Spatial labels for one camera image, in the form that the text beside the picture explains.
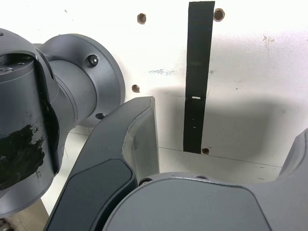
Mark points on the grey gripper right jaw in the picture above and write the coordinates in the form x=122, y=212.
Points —
x=192, y=207

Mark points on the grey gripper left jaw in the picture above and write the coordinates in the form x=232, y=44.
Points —
x=108, y=149

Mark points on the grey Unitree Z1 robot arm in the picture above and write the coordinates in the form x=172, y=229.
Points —
x=72, y=79

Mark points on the black tape strip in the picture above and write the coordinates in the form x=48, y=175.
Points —
x=198, y=72

